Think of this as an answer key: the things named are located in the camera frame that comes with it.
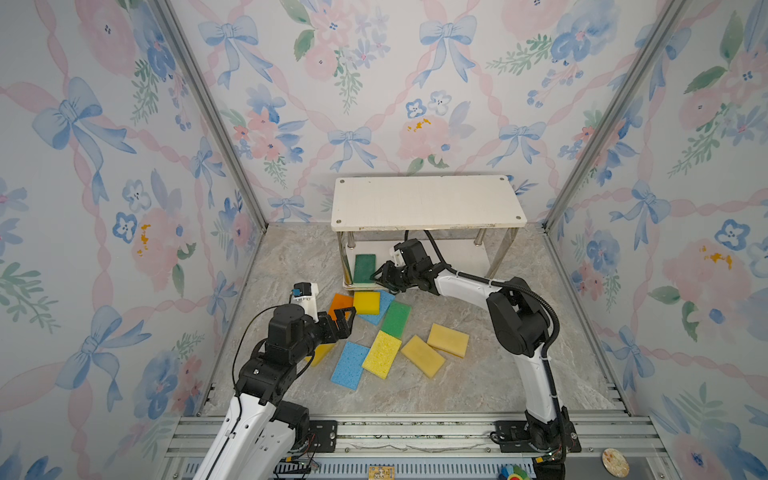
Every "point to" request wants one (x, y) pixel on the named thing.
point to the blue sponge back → (385, 301)
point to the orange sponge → (340, 301)
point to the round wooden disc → (615, 463)
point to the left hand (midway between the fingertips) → (341, 309)
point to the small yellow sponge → (367, 303)
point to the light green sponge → (396, 318)
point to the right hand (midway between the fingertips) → (371, 276)
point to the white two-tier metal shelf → (467, 223)
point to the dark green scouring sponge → (364, 268)
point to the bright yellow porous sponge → (381, 354)
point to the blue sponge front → (349, 365)
